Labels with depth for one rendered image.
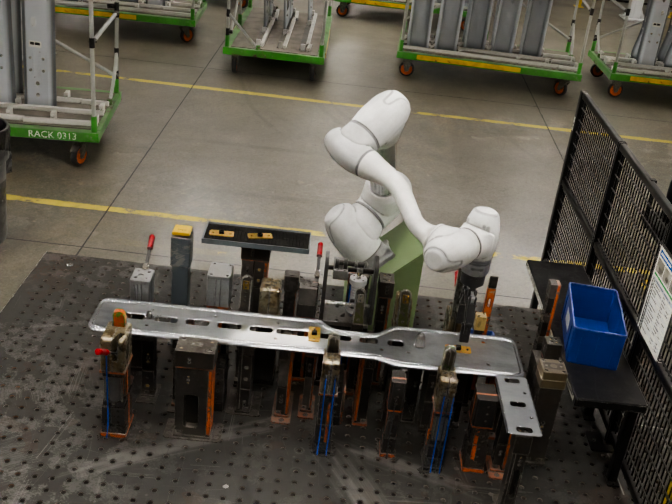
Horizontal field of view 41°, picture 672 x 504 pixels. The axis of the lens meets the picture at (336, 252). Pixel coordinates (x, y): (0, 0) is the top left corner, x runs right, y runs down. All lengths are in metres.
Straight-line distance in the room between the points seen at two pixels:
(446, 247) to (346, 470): 0.78
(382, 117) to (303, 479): 1.18
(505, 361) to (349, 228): 0.88
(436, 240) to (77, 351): 1.41
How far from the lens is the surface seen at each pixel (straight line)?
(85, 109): 6.85
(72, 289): 3.68
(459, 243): 2.55
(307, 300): 2.99
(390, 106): 2.97
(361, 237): 3.44
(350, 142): 2.92
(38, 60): 6.86
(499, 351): 2.95
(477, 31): 9.84
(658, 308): 2.82
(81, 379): 3.16
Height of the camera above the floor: 2.54
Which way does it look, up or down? 27 degrees down
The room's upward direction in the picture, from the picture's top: 7 degrees clockwise
